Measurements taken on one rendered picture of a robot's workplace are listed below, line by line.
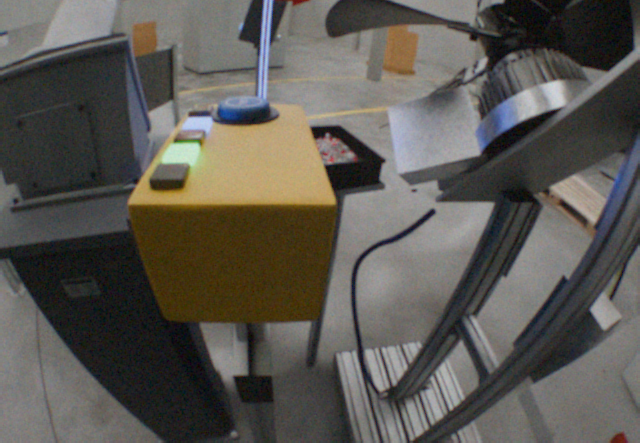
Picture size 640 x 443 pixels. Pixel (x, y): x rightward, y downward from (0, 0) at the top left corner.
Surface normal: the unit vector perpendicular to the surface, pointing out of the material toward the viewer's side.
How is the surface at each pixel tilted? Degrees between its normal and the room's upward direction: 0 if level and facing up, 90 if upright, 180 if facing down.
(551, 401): 0
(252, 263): 90
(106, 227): 0
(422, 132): 55
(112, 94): 90
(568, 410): 0
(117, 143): 90
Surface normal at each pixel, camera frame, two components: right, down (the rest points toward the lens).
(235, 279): 0.15, 0.55
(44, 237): 0.10, -0.84
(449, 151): -0.53, -0.22
